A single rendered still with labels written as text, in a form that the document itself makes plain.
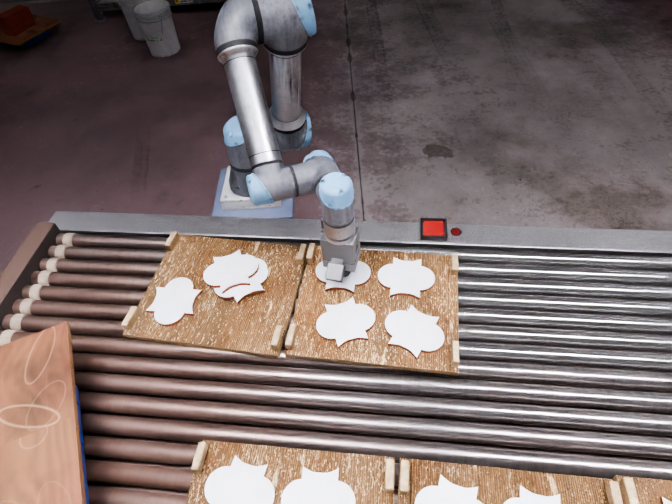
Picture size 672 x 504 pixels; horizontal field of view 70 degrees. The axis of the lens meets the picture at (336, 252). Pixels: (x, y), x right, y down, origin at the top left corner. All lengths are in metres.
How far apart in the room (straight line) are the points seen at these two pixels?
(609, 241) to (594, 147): 1.98
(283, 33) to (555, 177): 2.25
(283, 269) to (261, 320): 0.17
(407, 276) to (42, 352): 0.88
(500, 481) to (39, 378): 0.98
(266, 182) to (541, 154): 2.44
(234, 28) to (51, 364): 0.84
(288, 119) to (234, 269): 0.47
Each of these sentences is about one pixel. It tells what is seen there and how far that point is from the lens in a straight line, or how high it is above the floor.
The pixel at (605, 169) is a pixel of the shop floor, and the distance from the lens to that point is 3.34.
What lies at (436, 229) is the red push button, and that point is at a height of 0.93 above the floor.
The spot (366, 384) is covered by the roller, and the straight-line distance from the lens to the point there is 1.16.
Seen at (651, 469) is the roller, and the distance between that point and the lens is 1.22.
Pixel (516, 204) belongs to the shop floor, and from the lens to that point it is 2.94.
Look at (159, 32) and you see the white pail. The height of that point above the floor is 0.21.
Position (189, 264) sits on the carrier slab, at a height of 0.94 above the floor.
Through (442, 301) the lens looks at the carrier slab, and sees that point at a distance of 1.26.
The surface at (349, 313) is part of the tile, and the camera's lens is 1.22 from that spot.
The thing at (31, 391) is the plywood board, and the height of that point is 1.04.
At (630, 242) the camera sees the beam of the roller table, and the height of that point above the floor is 0.91.
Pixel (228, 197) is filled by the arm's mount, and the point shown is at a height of 0.91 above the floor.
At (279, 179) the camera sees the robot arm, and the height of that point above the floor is 1.24.
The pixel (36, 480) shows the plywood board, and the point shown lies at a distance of 1.14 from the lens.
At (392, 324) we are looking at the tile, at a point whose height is 0.95.
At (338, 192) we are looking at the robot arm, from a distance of 1.04.
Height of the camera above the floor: 1.96
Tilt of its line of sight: 49 degrees down
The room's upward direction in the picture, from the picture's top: 5 degrees counter-clockwise
